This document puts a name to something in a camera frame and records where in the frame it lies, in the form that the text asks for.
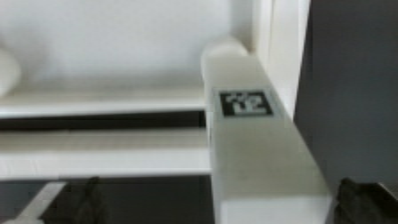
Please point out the white U-shaped obstacle fence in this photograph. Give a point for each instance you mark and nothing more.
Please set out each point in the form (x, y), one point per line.
(72, 154)

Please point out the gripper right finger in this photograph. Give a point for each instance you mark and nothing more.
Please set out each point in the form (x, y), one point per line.
(367, 203)

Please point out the white desk tabletop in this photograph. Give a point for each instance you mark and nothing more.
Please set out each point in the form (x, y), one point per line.
(107, 52)

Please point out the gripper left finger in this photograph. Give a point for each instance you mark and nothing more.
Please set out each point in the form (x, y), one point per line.
(67, 204)

